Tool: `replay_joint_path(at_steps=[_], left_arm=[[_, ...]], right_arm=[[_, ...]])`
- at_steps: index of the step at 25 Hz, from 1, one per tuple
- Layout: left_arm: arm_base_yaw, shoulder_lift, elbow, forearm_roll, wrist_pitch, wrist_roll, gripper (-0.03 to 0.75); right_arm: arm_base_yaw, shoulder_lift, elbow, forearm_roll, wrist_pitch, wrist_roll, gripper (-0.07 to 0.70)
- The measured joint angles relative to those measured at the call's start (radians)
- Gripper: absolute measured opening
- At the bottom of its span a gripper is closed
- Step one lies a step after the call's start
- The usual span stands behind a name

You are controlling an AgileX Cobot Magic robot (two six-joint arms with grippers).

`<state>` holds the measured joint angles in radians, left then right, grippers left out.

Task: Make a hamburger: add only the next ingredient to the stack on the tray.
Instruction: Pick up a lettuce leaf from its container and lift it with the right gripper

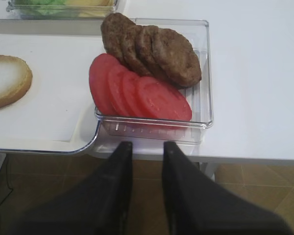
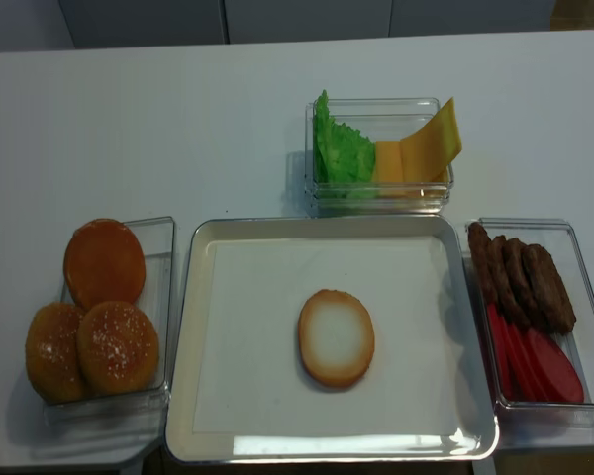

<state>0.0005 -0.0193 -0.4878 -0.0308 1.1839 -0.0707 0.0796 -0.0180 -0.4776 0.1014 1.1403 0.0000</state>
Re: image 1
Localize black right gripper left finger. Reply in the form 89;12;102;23
13;141;133;235

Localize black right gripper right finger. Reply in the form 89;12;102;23
162;141;294;235

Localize yellow cheese slices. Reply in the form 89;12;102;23
65;0;115;18

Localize clear lettuce and cheese container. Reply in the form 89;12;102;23
6;0;120;20

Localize red tomato slice front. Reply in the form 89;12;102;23
136;76;192;121

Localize red tomato slice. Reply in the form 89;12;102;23
107;65;130;117
136;76;192;121
89;53;120;115
122;71;146;118

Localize metal baking tray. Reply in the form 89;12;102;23
0;20;103;154

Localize clear patty and tomato container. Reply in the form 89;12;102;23
94;18;214;144

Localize red tomato slice far left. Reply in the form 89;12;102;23
89;53;120;115

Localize brown meat patty front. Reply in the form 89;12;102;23
152;28;201;87

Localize brown meat patty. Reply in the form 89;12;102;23
152;28;201;87
100;13;135;66
121;25;152;76
135;25;168;82

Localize bottom bun half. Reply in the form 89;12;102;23
0;55;33;108

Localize brown meat patty far left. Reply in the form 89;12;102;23
100;13;135;66

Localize green lettuce pile in container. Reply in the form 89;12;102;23
13;0;65;16

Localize black cable under table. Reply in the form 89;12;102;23
0;156;14;221

